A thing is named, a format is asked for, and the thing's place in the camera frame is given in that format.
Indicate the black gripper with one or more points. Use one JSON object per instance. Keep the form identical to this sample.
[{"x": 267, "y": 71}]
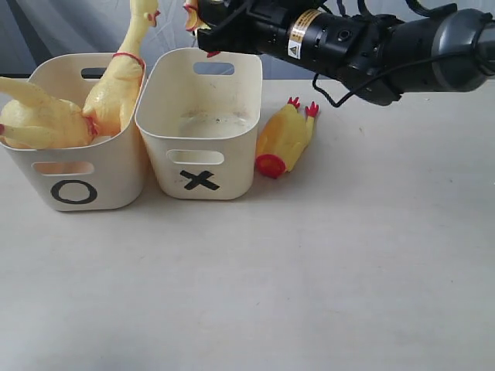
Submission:
[{"x": 248, "y": 27}]

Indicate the severed yellow chicken head neck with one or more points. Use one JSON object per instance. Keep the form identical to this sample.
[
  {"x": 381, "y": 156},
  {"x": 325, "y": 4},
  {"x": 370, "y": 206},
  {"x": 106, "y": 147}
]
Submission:
[{"x": 194, "y": 23}]

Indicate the headless yellow chicken body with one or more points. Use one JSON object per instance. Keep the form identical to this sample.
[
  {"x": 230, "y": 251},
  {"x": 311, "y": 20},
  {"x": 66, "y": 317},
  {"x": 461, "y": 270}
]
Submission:
[{"x": 284, "y": 138}]

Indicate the whole yellow rubber chicken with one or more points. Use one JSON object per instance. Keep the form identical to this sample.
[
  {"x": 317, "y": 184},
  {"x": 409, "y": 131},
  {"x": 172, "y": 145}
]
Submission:
[
  {"x": 37, "y": 120},
  {"x": 111, "y": 102}
]

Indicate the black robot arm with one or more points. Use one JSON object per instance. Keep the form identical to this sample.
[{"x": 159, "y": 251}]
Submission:
[{"x": 377, "y": 57}]

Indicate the cream bin marked X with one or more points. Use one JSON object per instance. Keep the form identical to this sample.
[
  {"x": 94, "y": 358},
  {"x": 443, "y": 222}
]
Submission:
[{"x": 198, "y": 117}]

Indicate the cream bin marked O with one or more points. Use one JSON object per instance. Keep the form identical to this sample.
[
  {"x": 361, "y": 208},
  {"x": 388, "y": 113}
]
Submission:
[{"x": 108, "y": 174}]

